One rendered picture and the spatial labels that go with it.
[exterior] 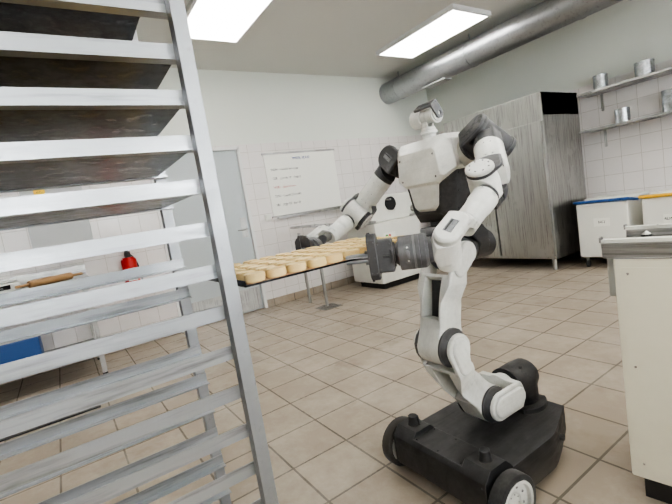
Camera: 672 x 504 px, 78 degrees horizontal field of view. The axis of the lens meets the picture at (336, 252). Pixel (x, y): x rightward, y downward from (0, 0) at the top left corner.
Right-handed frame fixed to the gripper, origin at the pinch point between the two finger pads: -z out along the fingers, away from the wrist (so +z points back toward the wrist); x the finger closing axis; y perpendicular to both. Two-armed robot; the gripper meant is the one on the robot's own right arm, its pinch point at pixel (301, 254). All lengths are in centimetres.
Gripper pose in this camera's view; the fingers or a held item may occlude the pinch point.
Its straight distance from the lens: 146.8
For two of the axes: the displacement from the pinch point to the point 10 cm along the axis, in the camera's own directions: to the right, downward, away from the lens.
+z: 2.0, -1.3, 9.7
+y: 9.7, -1.2, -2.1
